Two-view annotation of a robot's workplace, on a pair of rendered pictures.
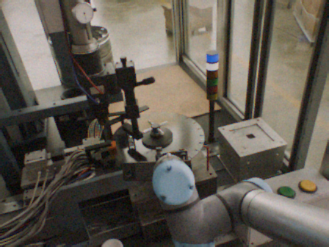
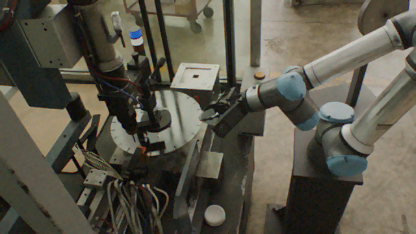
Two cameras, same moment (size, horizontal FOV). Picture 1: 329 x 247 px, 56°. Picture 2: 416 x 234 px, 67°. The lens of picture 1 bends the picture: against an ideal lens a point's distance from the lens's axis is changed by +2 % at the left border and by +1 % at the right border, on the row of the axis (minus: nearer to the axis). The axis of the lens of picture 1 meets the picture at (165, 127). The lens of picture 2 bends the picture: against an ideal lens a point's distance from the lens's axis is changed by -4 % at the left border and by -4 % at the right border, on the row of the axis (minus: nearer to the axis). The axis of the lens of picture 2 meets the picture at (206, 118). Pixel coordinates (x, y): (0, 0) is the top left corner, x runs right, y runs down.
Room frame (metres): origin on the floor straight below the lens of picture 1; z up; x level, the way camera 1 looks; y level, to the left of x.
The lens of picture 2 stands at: (0.27, 0.68, 1.74)
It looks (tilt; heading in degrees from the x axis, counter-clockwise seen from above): 43 degrees down; 300
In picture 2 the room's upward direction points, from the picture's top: 7 degrees counter-clockwise
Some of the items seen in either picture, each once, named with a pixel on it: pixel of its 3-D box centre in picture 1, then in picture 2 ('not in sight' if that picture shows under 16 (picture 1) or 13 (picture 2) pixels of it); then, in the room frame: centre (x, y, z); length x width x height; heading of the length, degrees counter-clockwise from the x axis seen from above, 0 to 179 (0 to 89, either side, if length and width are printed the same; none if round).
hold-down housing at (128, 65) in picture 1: (128, 89); (142, 82); (0.81, 0.10, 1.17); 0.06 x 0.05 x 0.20; 94
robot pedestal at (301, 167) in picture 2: not in sight; (312, 204); (0.27, -0.21, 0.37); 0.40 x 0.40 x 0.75; 14
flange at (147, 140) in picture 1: (156, 134); (155, 117); (0.85, 0.03, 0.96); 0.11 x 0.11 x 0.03
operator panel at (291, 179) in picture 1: (280, 206); (254, 99); (0.61, -0.33, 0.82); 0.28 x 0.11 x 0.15; 104
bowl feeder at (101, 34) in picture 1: (87, 67); not in sight; (1.56, 0.39, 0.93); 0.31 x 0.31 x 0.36
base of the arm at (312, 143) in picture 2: not in sight; (328, 144); (0.27, -0.21, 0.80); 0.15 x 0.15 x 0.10
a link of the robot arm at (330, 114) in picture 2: not in sight; (335, 123); (0.27, -0.20, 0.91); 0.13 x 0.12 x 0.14; 112
